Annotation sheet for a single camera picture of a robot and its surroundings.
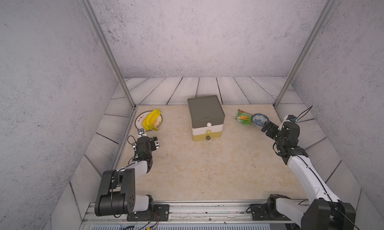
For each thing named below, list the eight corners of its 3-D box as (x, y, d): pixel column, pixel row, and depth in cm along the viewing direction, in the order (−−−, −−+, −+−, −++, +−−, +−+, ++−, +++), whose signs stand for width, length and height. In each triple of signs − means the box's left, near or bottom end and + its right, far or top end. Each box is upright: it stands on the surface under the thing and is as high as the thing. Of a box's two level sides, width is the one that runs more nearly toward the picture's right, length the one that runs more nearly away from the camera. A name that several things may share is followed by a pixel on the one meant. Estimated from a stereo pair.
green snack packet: (232, 120, 113) (234, 115, 109) (237, 113, 118) (238, 108, 114) (249, 128, 109) (251, 123, 105) (253, 120, 113) (255, 115, 109)
